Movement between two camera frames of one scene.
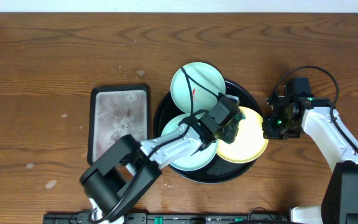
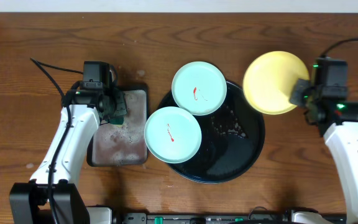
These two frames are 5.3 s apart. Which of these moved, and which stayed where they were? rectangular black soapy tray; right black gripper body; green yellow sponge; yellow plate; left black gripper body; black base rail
Moved: green yellow sponge; yellow plate; right black gripper body; left black gripper body
Stayed: black base rail; rectangular black soapy tray
